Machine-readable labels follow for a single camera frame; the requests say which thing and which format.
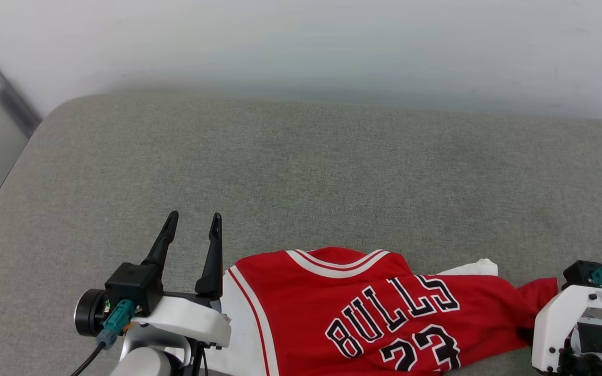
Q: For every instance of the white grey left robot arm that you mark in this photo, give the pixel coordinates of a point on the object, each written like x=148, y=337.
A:
x=141, y=363

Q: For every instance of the grey metal wall rail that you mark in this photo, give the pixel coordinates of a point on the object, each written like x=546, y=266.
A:
x=13, y=102

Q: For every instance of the white-mounted black left wrist camera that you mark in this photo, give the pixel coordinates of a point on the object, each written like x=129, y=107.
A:
x=186, y=318

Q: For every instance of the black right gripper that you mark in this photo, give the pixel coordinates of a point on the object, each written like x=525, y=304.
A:
x=591, y=339

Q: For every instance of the red Bulls basketball jersey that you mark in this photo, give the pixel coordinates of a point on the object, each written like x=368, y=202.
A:
x=332, y=297

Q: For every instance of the grey fabric sofa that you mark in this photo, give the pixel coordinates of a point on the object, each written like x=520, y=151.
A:
x=301, y=172

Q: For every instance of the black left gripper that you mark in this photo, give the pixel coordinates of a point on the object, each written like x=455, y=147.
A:
x=89, y=313

